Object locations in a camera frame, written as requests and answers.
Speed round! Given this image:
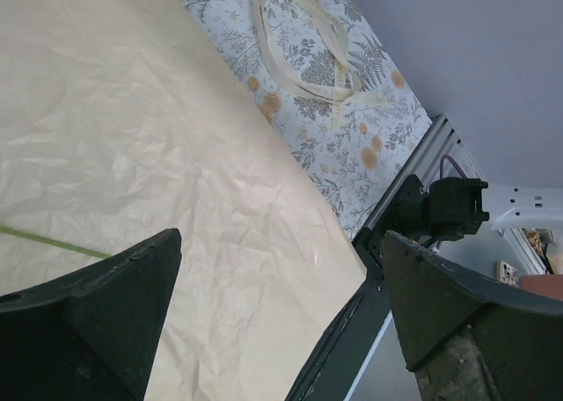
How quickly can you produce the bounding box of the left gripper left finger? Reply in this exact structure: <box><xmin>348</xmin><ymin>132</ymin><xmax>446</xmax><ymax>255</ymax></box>
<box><xmin>1</xmin><ymin>229</ymin><xmax>181</xmax><ymax>400</ymax></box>

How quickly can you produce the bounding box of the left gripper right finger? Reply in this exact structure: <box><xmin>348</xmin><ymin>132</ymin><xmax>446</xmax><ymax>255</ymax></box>
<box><xmin>382</xmin><ymin>231</ymin><xmax>562</xmax><ymax>400</ymax></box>

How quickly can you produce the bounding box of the orange beige wrapping paper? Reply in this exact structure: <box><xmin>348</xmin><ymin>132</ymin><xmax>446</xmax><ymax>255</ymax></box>
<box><xmin>1</xmin><ymin>0</ymin><xmax>365</xmax><ymax>400</ymax></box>

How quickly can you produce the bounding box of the cream printed ribbon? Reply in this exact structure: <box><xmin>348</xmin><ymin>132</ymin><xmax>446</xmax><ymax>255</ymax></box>
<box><xmin>251</xmin><ymin>0</ymin><xmax>390</xmax><ymax>131</ymax></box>

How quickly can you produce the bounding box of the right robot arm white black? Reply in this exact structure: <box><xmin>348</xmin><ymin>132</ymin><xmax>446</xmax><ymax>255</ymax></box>
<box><xmin>391</xmin><ymin>177</ymin><xmax>562</xmax><ymax>242</ymax></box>

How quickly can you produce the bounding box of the smartphone with patterned case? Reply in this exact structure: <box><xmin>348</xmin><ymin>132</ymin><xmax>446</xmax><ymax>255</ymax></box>
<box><xmin>496</xmin><ymin>261</ymin><xmax>520</xmax><ymax>288</ymax></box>

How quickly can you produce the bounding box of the floral patterned table mat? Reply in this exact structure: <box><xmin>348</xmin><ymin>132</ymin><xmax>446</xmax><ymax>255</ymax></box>
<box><xmin>180</xmin><ymin>0</ymin><xmax>430</xmax><ymax>236</ymax></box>

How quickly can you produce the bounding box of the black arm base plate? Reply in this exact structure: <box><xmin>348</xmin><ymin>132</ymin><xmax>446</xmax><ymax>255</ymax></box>
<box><xmin>286</xmin><ymin>229</ymin><xmax>390</xmax><ymax>400</ymax></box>

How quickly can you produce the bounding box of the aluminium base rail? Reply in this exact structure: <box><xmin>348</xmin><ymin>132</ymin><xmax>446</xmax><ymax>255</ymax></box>
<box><xmin>353</xmin><ymin>114</ymin><xmax>480</xmax><ymax>258</ymax></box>

